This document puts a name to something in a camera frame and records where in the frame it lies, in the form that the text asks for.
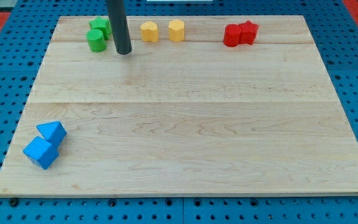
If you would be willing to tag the red star block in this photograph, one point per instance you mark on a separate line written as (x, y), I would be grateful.
(248, 32)

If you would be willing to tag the light wooden board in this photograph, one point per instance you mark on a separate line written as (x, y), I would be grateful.
(189, 119)

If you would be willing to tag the red cylinder block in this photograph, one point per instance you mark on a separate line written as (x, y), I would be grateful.
(232, 35)

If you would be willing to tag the green star block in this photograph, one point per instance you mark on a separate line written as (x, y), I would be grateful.
(103, 25)

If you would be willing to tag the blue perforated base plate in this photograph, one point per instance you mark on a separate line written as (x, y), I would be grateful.
(24, 40)

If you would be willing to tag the yellow hexagon block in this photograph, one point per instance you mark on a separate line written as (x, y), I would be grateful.
(176, 30)

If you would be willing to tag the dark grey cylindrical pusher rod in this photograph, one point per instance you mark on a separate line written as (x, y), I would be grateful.
(118, 21)

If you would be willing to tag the blue cube block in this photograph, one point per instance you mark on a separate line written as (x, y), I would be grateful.
(41, 152)

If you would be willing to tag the blue triangle block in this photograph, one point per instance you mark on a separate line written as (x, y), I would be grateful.
(53, 132)

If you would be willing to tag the yellow heart block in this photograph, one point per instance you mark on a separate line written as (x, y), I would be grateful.
(149, 31)

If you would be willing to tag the green cylinder block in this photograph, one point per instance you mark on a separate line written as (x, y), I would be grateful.
(96, 41)

